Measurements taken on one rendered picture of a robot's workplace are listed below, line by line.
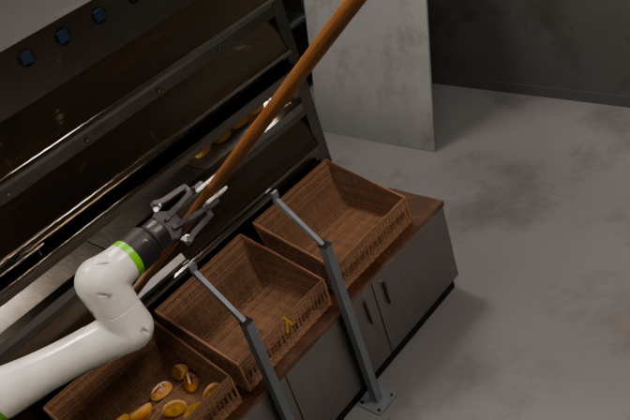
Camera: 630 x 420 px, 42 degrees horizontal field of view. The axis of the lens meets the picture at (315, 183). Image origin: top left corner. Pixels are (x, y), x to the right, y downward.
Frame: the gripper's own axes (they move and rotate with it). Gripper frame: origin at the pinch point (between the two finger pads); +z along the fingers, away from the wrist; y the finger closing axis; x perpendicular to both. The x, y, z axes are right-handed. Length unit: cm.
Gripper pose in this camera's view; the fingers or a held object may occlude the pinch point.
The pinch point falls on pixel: (210, 190)
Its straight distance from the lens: 197.9
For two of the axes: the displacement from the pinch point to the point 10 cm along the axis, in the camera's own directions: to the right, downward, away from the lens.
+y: 6.8, 7.3, -0.2
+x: 4.0, -4.0, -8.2
